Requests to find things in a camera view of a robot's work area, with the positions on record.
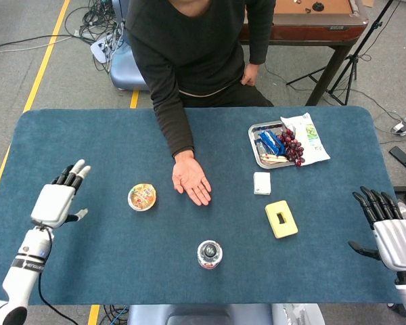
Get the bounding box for person right forearm black sleeve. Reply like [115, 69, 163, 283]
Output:
[153, 97, 196, 160]

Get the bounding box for black smartphone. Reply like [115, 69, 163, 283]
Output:
[388, 146, 406, 170]

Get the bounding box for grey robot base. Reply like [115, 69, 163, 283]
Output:
[126, 303, 326, 325]

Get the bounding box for blue grey chair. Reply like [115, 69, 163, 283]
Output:
[108, 0, 150, 92]

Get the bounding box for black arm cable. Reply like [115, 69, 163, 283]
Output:
[36, 225, 79, 325]

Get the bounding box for white green snack bag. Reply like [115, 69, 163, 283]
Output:
[279, 112, 332, 167]

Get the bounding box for metal rectangular tray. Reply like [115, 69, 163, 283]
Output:
[247, 120, 306, 170]

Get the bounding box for person torso black sweater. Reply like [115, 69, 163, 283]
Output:
[125, 0, 277, 111]

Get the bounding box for person left hand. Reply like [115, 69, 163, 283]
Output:
[240, 62, 261, 87]

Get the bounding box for person black trousers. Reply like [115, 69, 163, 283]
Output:
[178, 82, 275, 109]

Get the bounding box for person right hand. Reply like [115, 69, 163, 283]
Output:
[171, 150, 213, 207]

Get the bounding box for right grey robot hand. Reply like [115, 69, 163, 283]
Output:
[347, 186, 406, 272]

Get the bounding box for small white box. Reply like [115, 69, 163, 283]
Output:
[252, 171, 272, 196]

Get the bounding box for round snack cup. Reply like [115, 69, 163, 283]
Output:
[127, 182, 158, 212]

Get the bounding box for yellow sponge with hole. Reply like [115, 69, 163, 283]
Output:
[264, 199, 299, 240]

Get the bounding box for person left forearm black sleeve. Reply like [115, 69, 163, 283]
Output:
[247, 0, 277, 66]

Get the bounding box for blue snack packet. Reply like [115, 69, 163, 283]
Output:
[258, 129, 286, 155]

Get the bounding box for blue felt table mat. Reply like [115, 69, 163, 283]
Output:
[0, 105, 404, 307]

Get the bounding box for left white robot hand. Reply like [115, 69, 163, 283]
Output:
[30, 158, 92, 230]

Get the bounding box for pink drink bottle black cap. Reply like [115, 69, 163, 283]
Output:
[196, 239, 225, 271]

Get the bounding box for black floor cable bundle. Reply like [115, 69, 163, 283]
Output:
[64, 0, 127, 74]

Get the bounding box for white power strip with plugs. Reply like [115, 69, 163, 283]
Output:
[89, 35, 118, 64]

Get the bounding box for brown wooden game table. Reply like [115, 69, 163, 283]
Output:
[239, 0, 370, 107]

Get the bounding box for red grape bunch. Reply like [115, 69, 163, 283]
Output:
[277, 127, 307, 168]

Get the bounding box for black tripod stand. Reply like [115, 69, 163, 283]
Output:
[285, 0, 397, 107]

